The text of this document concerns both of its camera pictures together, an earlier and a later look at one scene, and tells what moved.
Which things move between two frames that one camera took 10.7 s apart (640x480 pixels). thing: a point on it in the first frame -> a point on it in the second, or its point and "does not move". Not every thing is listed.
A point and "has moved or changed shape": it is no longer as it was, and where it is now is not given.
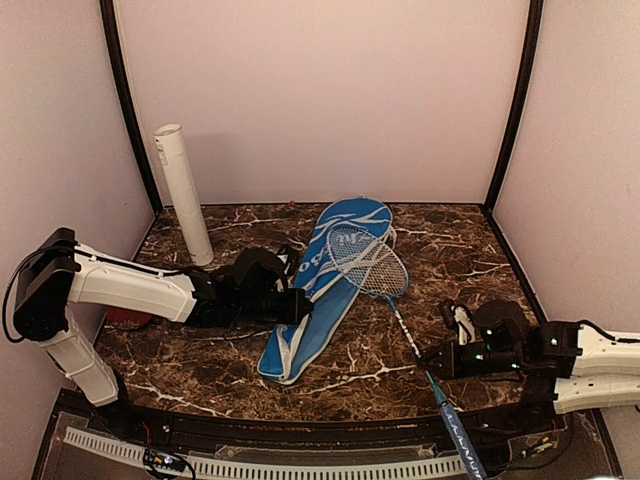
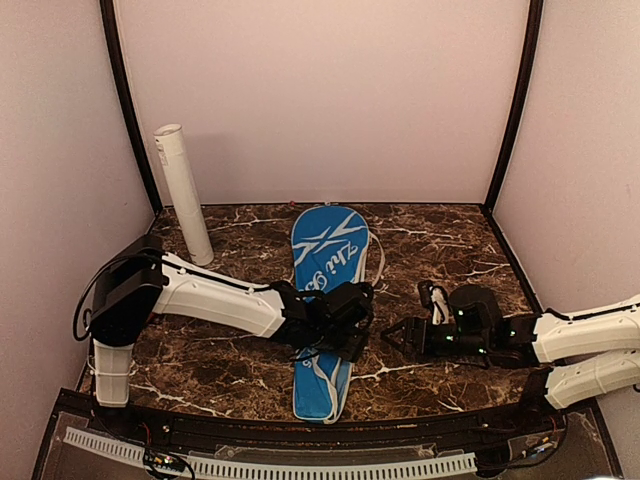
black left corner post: (113, 37) does not move
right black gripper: (451, 363) -> (414, 326)
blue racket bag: (343, 253) has moved or changed shape
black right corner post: (531, 60) does not move
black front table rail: (496, 429) does not move
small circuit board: (160, 460) does not move
